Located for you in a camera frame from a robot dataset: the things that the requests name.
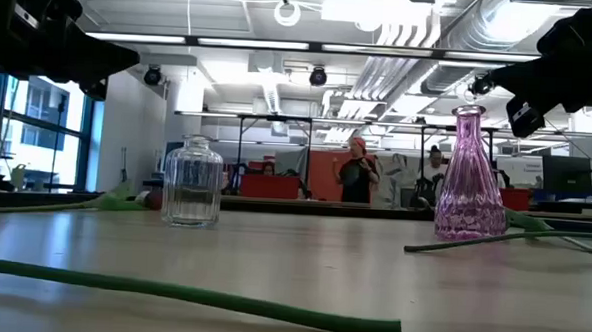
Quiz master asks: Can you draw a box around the black computer monitor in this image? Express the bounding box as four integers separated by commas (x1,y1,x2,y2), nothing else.
540,154,592,196

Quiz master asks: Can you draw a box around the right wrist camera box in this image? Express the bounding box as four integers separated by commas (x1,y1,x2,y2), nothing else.
503,96,549,141

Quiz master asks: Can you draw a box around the purple glass vase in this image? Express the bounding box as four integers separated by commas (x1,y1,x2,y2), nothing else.
432,102,514,245

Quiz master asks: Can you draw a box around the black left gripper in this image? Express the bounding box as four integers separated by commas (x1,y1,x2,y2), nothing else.
0,22,142,84

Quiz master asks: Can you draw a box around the grey cloth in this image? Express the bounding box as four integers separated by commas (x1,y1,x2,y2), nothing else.
274,144,310,178

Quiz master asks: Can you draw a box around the long black light bar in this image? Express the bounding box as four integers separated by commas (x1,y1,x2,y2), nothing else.
83,30,542,66

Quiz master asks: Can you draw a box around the red plastic bin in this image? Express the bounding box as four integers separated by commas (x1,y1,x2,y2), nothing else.
239,173,302,201
497,187,532,212

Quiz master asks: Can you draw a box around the green stem artificial flower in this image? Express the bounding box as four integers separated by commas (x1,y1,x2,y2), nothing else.
0,255,405,332
403,222,592,262

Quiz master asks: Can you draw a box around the thin black stand pole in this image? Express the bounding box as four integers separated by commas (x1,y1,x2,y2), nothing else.
49,93,69,193

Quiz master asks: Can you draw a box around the leaf print cloth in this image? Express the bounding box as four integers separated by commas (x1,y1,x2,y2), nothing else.
375,153,424,211

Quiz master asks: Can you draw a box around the orange cloth partition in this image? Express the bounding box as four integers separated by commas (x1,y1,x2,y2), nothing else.
306,149,378,204

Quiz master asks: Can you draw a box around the black metal station frame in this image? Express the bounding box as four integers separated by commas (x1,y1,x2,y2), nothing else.
364,119,592,210
171,109,315,201

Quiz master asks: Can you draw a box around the black round ceiling spotlight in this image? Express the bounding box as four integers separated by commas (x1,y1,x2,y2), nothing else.
142,64,163,87
308,64,328,87
467,72,495,99

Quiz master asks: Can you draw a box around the clear ribbed glass vase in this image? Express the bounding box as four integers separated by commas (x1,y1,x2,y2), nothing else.
159,132,226,230

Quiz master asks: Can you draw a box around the small black tripod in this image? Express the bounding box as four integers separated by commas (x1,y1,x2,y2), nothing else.
118,146,131,184

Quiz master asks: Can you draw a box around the large window with dark frame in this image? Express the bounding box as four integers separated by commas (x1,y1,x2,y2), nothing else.
0,72,99,194

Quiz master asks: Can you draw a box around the black table border rail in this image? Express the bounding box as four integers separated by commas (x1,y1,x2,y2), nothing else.
0,186,592,236

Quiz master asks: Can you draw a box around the white printed sign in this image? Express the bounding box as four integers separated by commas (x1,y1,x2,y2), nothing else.
494,154,546,191

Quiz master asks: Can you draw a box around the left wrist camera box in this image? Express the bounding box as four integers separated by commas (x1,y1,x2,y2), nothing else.
77,78,110,102

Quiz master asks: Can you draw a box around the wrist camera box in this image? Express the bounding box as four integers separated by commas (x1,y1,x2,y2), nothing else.
77,78,110,102
503,96,549,141

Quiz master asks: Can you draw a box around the white coiled cable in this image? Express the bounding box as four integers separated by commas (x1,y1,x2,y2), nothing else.
273,0,303,29

